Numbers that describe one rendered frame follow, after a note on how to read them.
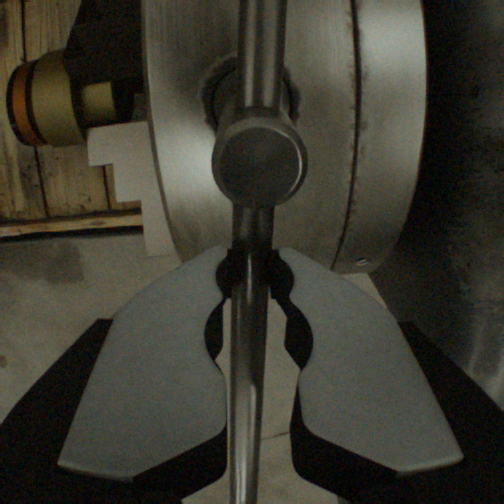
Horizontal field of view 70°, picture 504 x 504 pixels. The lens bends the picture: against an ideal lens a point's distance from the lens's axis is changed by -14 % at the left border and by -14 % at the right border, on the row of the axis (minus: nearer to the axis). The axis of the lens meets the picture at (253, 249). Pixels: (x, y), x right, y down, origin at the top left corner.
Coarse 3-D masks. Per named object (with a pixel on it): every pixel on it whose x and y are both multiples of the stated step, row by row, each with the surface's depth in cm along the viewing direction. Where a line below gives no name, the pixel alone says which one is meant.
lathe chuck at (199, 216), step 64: (192, 0) 15; (320, 0) 15; (192, 64) 16; (320, 64) 16; (192, 128) 17; (320, 128) 17; (192, 192) 19; (320, 192) 19; (192, 256) 23; (320, 256) 23
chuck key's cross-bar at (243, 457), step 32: (256, 0) 9; (256, 32) 9; (256, 64) 9; (256, 96) 10; (256, 224) 11; (256, 256) 12; (256, 288) 12; (256, 320) 13; (256, 352) 13; (256, 384) 13; (256, 416) 14; (256, 448) 14; (256, 480) 15
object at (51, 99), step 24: (24, 72) 27; (48, 72) 26; (24, 96) 26; (48, 96) 26; (72, 96) 26; (96, 96) 28; (120, 96) 33; (24, 120) 27; (48, 120) 27; (72, 120) 27; (96, 120) 29; (120, 120) 30; (24, 144) 30; (48, 144) 31; (72, 144) 31
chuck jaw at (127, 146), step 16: (96, 128) 29; (112, 128) 29; (128, 128) 29; (144, 128) 29; (96, 144) 29; (112, 144) 29; (128, 144) 29; (144, 144) 30; (96, 160) 30; (112, 160) 30; (128, 160) 30; (144, 160) 30; (128, 176) 30; (144, 176) 30; (128, 192) 30; (144, 192) 30; (144, 208) 31; (160, 208) 31; (144, 224) 31; (160, 224) 31; (160, 240) 31
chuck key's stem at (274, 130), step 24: (240, 120) 9; (264, 120) 9; (288, 120) 10; (216, 144) 9; (240, 144) 9; (264, 144) 9; (288, 144) 9; (216, 168) 9; (240, 168) 9; (264, 168) 9; (288, 168) 9; (240, 192) 9; (264, 192) 9; (288, 192) 9
